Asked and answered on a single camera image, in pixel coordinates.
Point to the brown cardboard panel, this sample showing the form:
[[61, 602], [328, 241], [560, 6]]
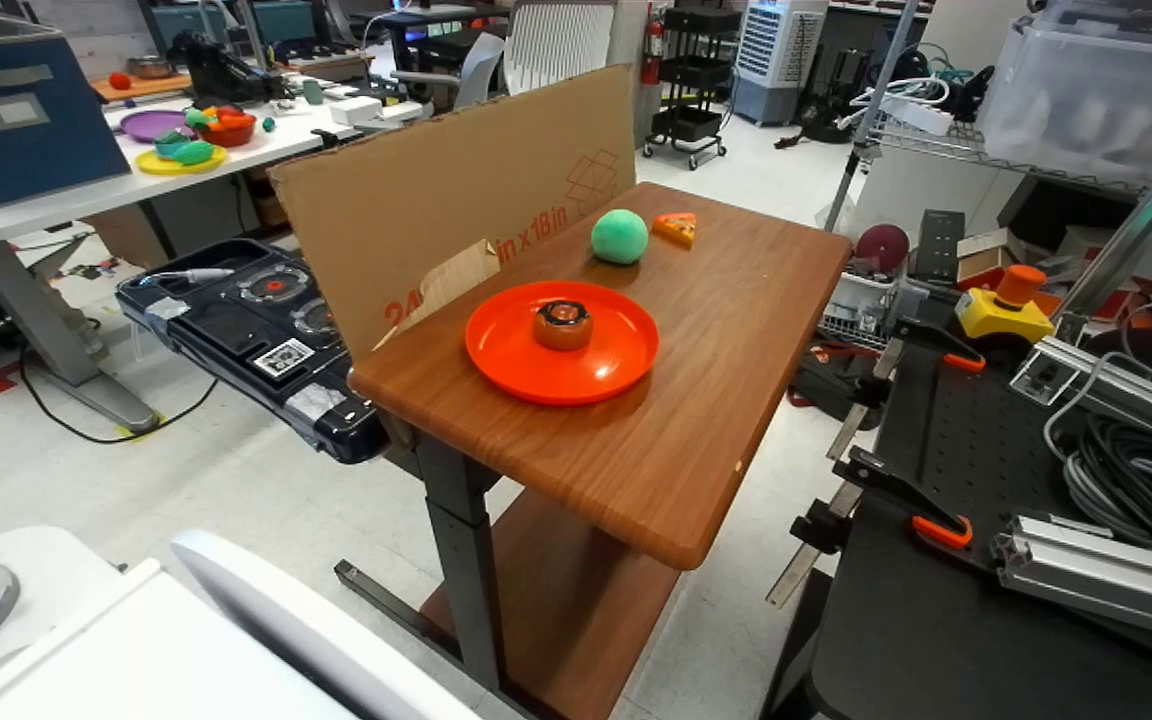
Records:
[[469, 175]]

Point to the silver aluminium extrusion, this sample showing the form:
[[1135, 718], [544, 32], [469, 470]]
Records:
[[1111, 383], [1111, 573]]

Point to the black workbench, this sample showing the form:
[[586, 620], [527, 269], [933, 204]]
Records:
[[937, 627]]

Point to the yellow plate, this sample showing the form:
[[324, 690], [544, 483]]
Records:
[[159, 167]]

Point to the green toy food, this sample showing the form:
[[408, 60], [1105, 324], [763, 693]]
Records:
[[187, 149]]

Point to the grey slanted metal pole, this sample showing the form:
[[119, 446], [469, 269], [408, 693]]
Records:
[[1136, 226]]

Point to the clear plastic storage bin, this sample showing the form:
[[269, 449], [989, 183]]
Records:
[[1096, 94]]

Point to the wooden desk with grey leg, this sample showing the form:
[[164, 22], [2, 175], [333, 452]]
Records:
[[683, 402]]

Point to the red toy bowl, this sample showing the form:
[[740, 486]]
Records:
[[231, 131]]

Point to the white air purifier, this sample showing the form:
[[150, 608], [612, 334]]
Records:
[[772, 60]]

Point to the purple plate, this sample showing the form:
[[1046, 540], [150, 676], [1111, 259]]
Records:
[[154, 124]]

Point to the orange round plate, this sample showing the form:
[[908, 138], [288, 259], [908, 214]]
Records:
[[511, 356]]

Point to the black remote control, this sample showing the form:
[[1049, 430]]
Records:
[[937, 247]]

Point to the black open equipment case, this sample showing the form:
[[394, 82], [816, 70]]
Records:
[[249, 323]]

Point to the green round plushie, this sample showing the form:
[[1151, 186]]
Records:
[[619, 237]]

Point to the yellow emergency stop button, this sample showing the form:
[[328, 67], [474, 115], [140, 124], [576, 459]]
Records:
[[1000, 310]]

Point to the small brown cup toy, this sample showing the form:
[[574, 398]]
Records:
[[560, 324]]

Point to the thin grey stand pole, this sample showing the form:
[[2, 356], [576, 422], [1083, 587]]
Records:
[[868, 115]]

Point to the blue storage box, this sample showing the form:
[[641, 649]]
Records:
[[16, 122]]

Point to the white work table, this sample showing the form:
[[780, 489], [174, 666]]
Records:
[[83, 199]]

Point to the black wheeled cart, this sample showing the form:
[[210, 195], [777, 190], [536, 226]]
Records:
[[694, 82]]

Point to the maroon ball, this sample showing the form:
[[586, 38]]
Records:
[[883, 250]]

